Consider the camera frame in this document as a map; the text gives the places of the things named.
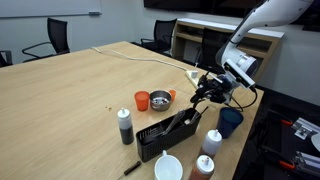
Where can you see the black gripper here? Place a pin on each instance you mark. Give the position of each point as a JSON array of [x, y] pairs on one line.
[[222, 90]]

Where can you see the black plastic utensil holder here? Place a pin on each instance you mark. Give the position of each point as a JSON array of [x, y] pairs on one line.
[[166, 143]]

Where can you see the grey plug adapter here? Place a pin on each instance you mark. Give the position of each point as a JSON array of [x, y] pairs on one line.
[[194, 73]]

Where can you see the small orange plastic cup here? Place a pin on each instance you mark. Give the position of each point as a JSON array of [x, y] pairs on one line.
[[172, 95]]

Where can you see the dark blue plastic cup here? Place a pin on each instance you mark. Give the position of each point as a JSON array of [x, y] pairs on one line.
[[229, 123]]

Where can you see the silver metal spoon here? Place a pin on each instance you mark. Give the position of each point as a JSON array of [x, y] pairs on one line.
[[173, 122]]

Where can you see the dark red beans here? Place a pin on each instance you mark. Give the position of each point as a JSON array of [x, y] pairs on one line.
[[160, 100]]

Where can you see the small steel pot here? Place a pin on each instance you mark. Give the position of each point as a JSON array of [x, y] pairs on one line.
[[160, 103]]

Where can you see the squeeze bottle yellow label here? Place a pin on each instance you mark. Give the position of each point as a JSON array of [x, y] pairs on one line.
[[211, 143]]

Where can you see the large orange plastic cup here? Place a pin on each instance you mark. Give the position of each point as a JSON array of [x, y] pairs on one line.
[[142, 101]]

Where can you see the squeeze bottle reddish sauce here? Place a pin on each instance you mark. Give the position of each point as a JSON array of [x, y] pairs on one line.
[[201, 168]]

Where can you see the white ceramic mug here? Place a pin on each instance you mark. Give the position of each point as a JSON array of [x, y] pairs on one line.
[[168, 168]]

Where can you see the squeeze bottle dark sauce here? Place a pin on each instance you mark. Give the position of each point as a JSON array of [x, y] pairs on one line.
[[126, 128]]

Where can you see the grey whiteboard eraser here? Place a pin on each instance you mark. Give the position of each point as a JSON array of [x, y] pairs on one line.
[[94, 13]]

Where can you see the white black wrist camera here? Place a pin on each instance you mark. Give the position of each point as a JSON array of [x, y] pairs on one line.
[[240, 74]]

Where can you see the black wall screen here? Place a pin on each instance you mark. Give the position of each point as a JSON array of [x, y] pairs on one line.
[[200, 6]]

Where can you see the white wall whiteboard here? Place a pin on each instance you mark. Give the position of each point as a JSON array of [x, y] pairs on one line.
[[43, 7]]

